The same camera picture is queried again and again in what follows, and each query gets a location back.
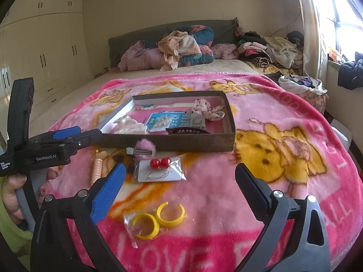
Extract peach spiral hair clip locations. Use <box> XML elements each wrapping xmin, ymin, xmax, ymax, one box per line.
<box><xmin>91</xmin><ymin>151</ymin><xmax>108</xmax><ymax>185</ymax></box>

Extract white large hair claw clip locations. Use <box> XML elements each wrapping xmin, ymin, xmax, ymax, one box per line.
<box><xmin>113</xmin><ymin>115</ymin><xmax>149</xmax><ymax>135</ymax></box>

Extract yellow hoop earrings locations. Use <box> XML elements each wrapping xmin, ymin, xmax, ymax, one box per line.
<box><xmin>123</xmin><ymin>202</ymin><xmax>187</xmax><ymax>249</ymax></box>

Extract red ball earrings card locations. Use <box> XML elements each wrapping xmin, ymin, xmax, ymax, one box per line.
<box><xmin>132</xmin><ymin>155</ymin><xmax>186</xmax><ymax>183</ymax></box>

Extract sheer dotted ribbon bow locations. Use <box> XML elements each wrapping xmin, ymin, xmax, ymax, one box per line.
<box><xmin>190</xmin><ymin>98</ymin><xmax>225</xmax><ymax>121</ymax></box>

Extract person's left hand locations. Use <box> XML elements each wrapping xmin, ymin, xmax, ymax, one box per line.
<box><xmin>0</xmin><ymin>167</ymin><xmax>59</xmax><ymax>226</ymax></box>

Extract pink fluffy pompom hair clip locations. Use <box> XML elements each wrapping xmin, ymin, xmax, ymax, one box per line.
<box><xmin>125</xmin><ymin>139</ymin><xmax>156</xmax><ymax>159</ymax></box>

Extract blue booklet in box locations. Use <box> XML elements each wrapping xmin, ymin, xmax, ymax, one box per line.
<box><xmin>145</xmin><ymin>112</ymin><xmax>191</xmax><ymax>132</ymax></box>

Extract cream wardrobe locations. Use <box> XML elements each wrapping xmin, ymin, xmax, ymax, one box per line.
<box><xmin>1</xmin><ymin>0</ymin><xmax>93</xmax><ymax>137</ymax></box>

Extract pink cartoon bear blanket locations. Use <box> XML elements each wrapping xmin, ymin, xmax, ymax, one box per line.
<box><xmin>53</xmin><ymin>73</ymin><xmax>362</xmax><ymax>271</ymax></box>

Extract shallow dark cardboard box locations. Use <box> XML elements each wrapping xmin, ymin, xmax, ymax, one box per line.
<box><xmin>97</xmin><ymin>91</ymin><xmax>236</xmax><ymax>152</ymax></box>

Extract small grey clip pack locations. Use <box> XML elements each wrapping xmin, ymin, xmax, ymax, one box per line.
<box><xmin>180</xmin><ymin>114</ymin><xmax>206</xmax><ymax>130</ymax></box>

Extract pile of pink floral bedding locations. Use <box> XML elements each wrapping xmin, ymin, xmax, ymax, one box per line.
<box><xmin>116</xmin><ymin>25</ymin><xmax>239</xmax><ymax>72</ymax></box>

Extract dark garment on windowsill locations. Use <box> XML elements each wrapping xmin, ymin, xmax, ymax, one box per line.
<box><xmin>338</xmin><ymin>52</ymin><xmax>363</xmax><ymax>90</ymax></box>

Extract cream curtain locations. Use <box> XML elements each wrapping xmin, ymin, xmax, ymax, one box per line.
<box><xmin>299</xmin><ymin>0</ymin><xmax>328</xmax><ymax>82</ymax></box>

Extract pile of clothes right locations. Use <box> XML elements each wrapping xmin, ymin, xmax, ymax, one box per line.
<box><xmin>235</xmin><ymin>27</ymin><xmax>328</xmax><ymax>114</ymax></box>

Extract dark green headboard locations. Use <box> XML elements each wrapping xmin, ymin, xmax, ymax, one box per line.
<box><xmin>108</xmin><ymin>18</ymin><xmax>239</xmax><ymax>68</ymax></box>

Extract window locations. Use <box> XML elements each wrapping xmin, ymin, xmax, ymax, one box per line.
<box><xmin>313</xmin><ymin>0</ymin><xmax>362</xmax><ymax>61</ymax></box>

